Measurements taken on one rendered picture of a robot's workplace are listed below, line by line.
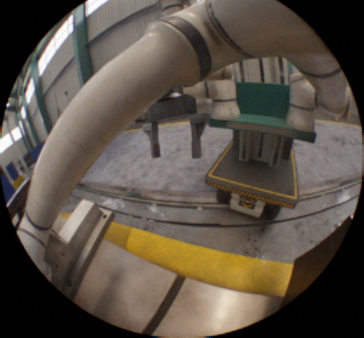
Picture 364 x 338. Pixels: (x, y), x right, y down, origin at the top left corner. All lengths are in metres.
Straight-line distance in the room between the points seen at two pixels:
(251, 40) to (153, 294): 0.76
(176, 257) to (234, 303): 0.55
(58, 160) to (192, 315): 0.65
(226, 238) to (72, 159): 0.98
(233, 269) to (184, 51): 0.99
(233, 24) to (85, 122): 0.18
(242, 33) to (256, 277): 1.03
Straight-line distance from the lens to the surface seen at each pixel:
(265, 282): 1.00
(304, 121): 0.73
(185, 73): 0.16
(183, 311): 0.65
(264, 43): 0.15
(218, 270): 0.95
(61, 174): 0.20
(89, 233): 0.91
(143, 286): 0.69
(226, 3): 0.15
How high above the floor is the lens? 0.94
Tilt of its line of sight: 30 degrees down
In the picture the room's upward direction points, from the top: 12 degrees counter-clockwise
